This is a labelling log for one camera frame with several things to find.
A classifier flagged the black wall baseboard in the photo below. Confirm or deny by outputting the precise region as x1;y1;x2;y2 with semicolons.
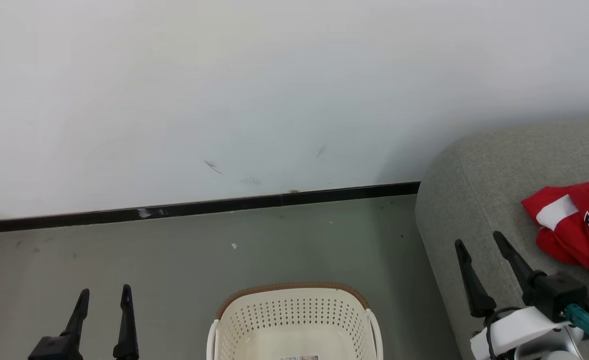
0;181;421;236

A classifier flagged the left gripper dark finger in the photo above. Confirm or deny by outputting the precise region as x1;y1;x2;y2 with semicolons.
60;288;91;339
113;284;140;360

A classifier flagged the teal right arm cable connector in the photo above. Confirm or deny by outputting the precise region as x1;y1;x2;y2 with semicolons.
564;303;589;346

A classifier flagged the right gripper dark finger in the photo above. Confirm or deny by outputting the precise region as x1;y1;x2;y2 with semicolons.
455;238;497;319
492;230;546;296

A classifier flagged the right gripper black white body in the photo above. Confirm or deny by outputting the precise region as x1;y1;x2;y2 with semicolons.
470;272;588;360

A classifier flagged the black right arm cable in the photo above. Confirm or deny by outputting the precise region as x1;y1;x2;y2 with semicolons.
483;306;521;360

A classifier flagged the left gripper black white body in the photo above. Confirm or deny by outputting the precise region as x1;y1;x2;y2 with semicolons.
27;336;84;360

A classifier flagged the white perforated laundry basket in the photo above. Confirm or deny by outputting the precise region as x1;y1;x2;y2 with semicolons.
206;282;384;360

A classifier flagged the grey fabric sofa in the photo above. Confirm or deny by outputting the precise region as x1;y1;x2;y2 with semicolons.
414;117;589;360

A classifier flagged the red white striped garment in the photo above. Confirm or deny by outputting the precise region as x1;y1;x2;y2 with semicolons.
521;175;589;289

